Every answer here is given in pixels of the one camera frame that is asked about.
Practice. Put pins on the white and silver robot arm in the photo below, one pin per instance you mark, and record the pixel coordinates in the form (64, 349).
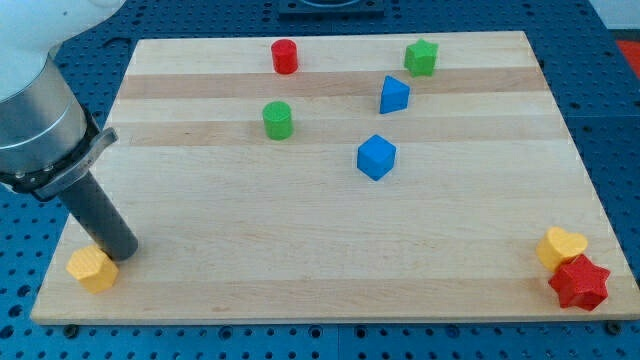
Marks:
(48, 140)

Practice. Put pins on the blue cube block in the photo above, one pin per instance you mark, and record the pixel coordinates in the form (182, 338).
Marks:
(376, 157)

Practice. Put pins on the green cylinder block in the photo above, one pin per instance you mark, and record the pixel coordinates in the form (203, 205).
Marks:
(277, 119)

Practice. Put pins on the light wooden board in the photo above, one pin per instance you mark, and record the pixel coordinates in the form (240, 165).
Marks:
(237, 228)

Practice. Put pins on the blue triangle block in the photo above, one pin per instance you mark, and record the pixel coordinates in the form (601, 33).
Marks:
(394, 95)

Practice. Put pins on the red cylinder block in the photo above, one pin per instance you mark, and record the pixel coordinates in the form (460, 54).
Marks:
(284, 56)

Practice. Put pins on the green star block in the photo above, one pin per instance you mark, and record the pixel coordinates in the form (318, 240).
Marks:
(420, 58)

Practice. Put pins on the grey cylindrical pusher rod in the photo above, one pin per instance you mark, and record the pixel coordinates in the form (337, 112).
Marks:
(94, 211)

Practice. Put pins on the yellow hexagon block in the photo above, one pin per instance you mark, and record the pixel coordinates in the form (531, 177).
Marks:
(93, 269)

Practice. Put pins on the yellow heart block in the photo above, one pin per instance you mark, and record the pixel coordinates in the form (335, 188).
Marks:
(558, 246)

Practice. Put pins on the red star block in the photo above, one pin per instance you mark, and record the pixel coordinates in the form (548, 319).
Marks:
(580, 283)

